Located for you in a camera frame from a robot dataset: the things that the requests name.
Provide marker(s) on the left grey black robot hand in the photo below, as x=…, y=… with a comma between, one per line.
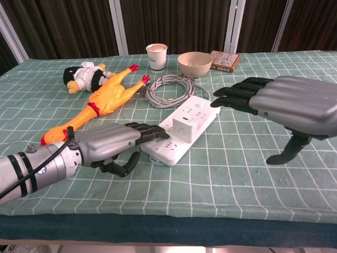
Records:
x=105, y=142

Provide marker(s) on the beige bowl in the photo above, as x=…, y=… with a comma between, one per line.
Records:
x=194, y=67

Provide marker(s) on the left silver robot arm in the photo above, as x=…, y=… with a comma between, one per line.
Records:
x=52, y=163

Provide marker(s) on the dark teal under cloth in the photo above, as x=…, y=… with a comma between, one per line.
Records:
x=158, y=229

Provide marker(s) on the brown playing card box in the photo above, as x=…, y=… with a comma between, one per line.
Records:
x=223, y=62

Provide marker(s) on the yellow rubber chicken toy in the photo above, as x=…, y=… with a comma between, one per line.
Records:
x=110, y=95

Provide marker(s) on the black white plush toy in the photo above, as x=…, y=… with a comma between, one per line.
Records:
x=84, y=75

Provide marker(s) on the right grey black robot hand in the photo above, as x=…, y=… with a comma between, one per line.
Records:
x=289, y=100

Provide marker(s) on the white power strip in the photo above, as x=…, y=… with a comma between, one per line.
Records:
x=171, y=149

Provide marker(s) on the dark brown curtain panel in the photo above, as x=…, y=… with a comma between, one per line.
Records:
x=5, y=58
x=313, y=23
x=176, y=23
x=258, y=23
x=65, y=26

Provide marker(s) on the white paper cup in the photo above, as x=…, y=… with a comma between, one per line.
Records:
x=156, y=60

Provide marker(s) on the green checked tablecloth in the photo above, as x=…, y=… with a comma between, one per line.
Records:
x=210, y=189

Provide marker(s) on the white plug adapter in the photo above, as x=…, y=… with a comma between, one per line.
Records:
x=184, y=129

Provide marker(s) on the white metal frame post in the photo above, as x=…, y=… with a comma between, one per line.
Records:
x=234, y=26
x=283, y=26
x=118, y=29
x=13, y=39

